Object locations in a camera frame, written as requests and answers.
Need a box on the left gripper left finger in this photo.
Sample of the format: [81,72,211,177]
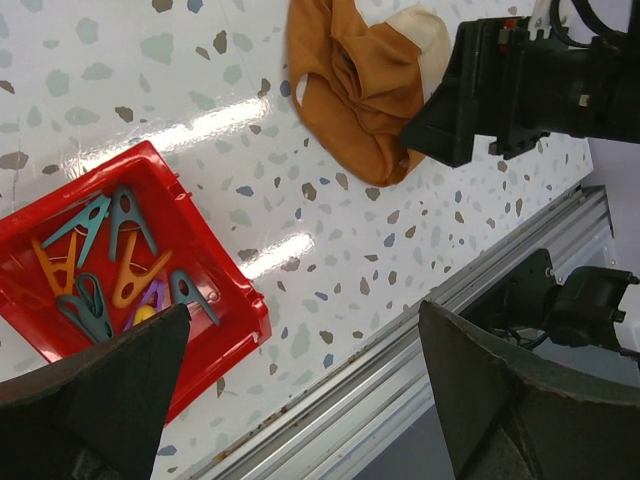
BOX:
[1,304,191,479]

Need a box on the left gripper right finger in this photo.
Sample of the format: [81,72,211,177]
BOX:
[419,301,639,479]

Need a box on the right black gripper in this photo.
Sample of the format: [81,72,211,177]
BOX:
[399,17,639,168]

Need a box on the brown orange underwear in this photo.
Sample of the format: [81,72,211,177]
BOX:
[286,1,451,187]

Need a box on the dark teal clothespin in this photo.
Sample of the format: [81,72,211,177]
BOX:
[56,273,114,344]

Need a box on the yellow clothespin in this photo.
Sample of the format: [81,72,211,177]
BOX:
[133,305,156,325]

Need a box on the orange clothespin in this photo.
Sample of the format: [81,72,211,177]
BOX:
[31,232,77,297]
[112,231,173,309]

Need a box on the purple clothespin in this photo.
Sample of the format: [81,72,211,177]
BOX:
[124,280,165,330]

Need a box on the grey clothespin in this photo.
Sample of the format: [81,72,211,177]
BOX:
[108,186,158,262]
[169,269,220,326]

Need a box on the red plastic bin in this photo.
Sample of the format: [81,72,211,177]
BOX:
[1,141,271,417]

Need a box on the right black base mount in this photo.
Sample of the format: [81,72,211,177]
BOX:
[460,249,560,350]

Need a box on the aluminium rail frame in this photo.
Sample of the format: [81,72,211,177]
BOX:
[183,186,614,479]

